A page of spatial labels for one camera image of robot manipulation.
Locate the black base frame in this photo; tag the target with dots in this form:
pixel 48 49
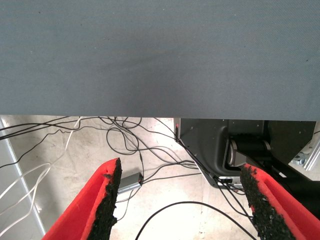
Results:
pixel 202 140

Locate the aluminium profile bar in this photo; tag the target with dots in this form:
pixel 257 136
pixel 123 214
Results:
pixel 310 157

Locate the grey usb hub box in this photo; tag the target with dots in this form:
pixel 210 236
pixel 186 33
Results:
pixel 130 182

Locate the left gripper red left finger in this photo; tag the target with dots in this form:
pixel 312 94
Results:
pixel 82 212

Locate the dark grey table cloth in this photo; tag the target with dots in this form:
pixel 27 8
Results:
pixel 150 50

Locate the black roller with grey caps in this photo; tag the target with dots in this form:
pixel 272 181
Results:
pixel 250 145

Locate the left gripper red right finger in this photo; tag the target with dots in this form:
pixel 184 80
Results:
pixel 280 215

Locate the light grey metal panel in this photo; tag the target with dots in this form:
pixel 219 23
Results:
pixel 6 150

